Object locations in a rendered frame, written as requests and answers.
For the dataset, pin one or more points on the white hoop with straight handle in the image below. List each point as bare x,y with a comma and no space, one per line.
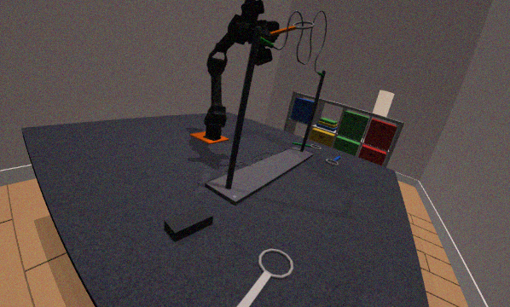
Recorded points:
263,280

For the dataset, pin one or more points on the orange handle with grey loop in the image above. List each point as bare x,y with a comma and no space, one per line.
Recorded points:
291,28

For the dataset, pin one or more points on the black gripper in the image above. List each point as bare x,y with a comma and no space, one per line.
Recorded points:
252,9

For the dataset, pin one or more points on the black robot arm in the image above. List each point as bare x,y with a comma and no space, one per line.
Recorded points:
216,117

